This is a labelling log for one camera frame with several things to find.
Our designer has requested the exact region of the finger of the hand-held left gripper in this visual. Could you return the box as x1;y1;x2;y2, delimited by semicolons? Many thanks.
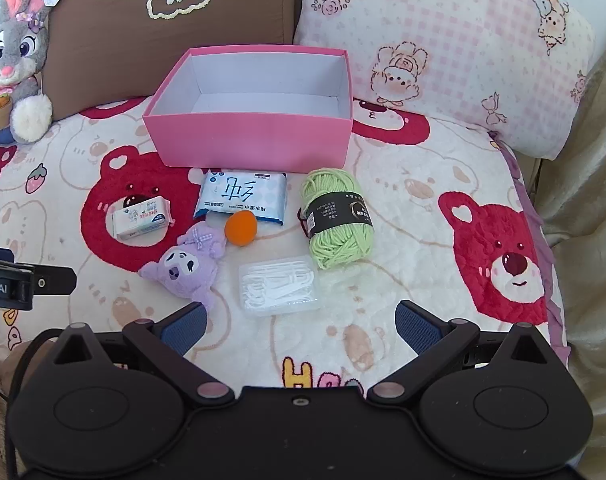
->
33;267;78;297

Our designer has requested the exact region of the bear printed blanket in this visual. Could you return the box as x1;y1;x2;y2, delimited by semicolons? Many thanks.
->
0;95;568;396

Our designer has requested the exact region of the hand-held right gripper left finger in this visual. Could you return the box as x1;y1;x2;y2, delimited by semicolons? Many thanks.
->
56;301;235;407

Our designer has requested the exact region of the beige cloth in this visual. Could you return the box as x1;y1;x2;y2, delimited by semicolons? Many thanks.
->
533;25;606;411

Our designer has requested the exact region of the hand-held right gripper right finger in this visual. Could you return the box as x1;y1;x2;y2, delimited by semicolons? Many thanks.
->
367;300;538;407

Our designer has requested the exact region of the small white wet wipes pack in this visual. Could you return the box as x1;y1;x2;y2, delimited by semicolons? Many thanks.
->
110;196;174;241

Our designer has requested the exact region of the grey bunny plush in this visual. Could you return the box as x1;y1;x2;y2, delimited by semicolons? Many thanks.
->
0;0;64;146

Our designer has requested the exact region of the pink cardboard box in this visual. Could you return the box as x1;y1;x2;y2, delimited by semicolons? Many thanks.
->
142;45;354;173

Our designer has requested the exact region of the blue white wipes pack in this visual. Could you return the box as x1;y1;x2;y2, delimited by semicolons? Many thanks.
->
193;168;289;227

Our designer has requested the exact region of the clear floss pick box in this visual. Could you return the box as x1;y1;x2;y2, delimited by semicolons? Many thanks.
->
238;256;323;317

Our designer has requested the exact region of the orange makeup sponge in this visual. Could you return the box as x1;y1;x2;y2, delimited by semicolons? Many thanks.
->
224;211;258;246

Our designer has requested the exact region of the brown pillow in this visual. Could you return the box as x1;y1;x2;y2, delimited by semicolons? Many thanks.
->
43;0;299;122

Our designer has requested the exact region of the purple plush toy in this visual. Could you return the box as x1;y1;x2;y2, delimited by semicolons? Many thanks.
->
138;224;228;313

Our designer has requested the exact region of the pink checked pillow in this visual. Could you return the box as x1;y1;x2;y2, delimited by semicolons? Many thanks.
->
293;0;598;161

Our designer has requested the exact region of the green yarn ball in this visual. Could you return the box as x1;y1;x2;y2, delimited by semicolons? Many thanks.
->
297;167;376;271

